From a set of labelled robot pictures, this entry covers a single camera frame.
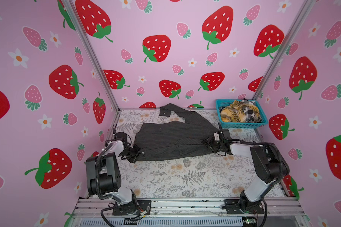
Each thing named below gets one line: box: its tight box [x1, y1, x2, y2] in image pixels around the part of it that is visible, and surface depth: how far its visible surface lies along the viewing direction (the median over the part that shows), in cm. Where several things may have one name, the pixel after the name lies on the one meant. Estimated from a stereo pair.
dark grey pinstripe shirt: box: [133, 103, 220, 162], surface depth 106 cm
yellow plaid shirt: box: [220, 100, 261, 123], surface depth 107 cm
